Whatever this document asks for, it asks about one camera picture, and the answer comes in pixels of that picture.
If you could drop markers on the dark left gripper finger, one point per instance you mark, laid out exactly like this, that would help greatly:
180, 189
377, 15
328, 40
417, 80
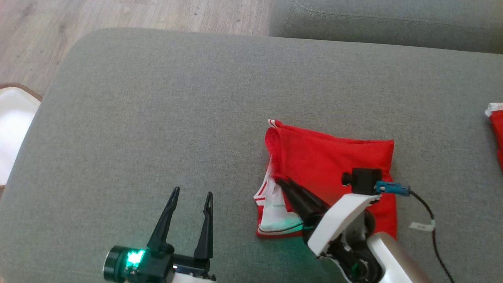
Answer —
206, 232
165, 224

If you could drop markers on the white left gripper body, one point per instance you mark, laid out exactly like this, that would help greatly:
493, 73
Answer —
192, 271

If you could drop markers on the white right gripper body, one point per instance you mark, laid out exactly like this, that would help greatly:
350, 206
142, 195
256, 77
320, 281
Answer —
342, 216

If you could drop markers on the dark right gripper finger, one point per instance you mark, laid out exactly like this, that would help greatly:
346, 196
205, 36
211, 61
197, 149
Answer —
296, 206
310, 200

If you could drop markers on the red shirt with white sleeves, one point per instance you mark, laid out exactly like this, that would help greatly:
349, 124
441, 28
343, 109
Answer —
322, 157

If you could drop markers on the red shorts with white stripes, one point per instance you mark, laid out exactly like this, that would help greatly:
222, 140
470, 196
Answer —
498, 133

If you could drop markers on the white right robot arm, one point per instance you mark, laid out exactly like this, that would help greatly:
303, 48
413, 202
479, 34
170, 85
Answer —
397, 259

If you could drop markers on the large grey sofa seat cushion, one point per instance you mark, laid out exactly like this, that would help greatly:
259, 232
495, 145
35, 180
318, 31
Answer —
157, 118

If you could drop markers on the white basket with brown rim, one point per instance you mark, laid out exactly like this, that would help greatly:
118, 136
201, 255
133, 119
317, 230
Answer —
11, 129

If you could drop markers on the small grey sofa cushion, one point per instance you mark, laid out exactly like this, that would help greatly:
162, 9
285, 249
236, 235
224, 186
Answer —
393, 23

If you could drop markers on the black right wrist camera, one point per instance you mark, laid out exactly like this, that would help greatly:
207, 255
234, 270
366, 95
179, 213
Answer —
365, 181

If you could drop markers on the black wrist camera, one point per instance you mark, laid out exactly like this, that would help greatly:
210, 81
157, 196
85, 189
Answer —
365, 181
133, 263

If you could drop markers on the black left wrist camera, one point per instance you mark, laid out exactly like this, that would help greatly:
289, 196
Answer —
133, 263

